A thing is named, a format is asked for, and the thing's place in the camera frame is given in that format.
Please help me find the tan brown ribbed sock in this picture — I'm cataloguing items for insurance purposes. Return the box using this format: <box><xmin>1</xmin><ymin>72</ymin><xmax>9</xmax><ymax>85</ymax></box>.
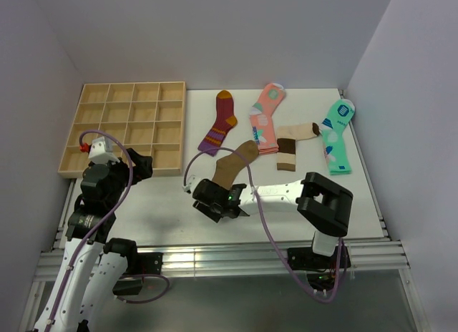
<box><xmin>212</xmin><ymin>140</ymin><xmax>259</xmax><ymax>190</ymax></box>

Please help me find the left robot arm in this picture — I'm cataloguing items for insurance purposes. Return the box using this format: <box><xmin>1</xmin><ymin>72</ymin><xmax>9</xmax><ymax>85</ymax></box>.
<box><xmin>34</xmin><ymin>148</ymin><xmax>153</xmax><ymax>331</ymax></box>

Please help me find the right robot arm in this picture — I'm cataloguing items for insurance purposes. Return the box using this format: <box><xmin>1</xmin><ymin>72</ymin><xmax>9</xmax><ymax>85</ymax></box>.
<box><xmin>183</xmin><ymin>172</ymin><xmax>353</xmax><ymax>268</ymax></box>

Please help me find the wooden compartment tray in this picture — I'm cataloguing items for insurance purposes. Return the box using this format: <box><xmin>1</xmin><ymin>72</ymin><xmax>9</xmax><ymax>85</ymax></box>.
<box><xmin>58</xmin><ymin>82</ymin><xmax>186</xmax><ymax>179</ymax></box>

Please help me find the maroon purple striped sock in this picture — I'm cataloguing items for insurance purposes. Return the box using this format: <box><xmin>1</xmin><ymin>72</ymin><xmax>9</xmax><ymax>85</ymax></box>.
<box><xmin>198</xmin><ymin>90</ymin><xmax>238</xmax><ymax>157</ymax></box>

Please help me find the pink patterned sock pair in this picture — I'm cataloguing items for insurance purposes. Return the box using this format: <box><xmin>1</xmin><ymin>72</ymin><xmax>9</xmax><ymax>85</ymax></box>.
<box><xmin>249</xmin><ymin>83</ymin><xmax>286</xmax><ymax>155</ymax></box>

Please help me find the cream brown striped sock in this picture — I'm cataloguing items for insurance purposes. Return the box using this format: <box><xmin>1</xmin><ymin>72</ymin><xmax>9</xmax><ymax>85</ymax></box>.
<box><xmin>276</xmin><ymin>122</ymin><xmax>320</xmax><ymax>172</ymax></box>

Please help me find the mint green patterned sock pair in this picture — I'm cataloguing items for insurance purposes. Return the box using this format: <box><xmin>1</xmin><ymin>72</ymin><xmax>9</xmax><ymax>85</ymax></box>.
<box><xmin>319</xmin><ymin>99</ymin><xmax>355</xmax><ymax>175</ymax></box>

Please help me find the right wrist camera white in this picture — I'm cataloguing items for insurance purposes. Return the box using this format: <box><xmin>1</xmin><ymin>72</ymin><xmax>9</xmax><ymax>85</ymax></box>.
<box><xmin>182</xmin><ymin>175</ymin><xmax>201</xmax><ymax>195</ymax></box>

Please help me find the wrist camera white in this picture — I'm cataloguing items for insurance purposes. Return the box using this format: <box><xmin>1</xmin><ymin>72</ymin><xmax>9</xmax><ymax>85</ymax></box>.
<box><xmin>79</xmin><ymin>137</ymin><xmax>120</xmax><ymax>165</ymax></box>
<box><xmin>182</xmin><ymin>175</ymin><xmax>201</xmax><ymax>195</ymax></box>

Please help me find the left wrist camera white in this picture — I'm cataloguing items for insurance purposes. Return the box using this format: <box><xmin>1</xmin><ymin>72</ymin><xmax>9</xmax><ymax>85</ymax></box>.
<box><xmin>79</xmin><ymin>137</ymin><xmax>120</xmax><ymax>165</ymax></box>

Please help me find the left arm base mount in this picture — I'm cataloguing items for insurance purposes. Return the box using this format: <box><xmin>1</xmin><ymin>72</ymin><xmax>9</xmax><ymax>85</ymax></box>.
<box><xmin>112</xmin><ymin>252</ymin><xmax>163</xmax><ymax>297</ymax></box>

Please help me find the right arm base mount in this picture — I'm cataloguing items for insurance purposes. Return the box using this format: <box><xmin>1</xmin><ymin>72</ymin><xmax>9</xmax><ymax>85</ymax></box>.
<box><xmin>283</xmin><ymin>246</ymin><xmax>351</xmax><ymax>273</ymax></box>

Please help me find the aluminium rail frame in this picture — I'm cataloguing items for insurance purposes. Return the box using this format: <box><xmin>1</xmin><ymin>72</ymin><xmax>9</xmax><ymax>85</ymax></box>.
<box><xmin>32</xmin><ymin>169</ymin><xmax>430</xmax><ymax>331</ymax></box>

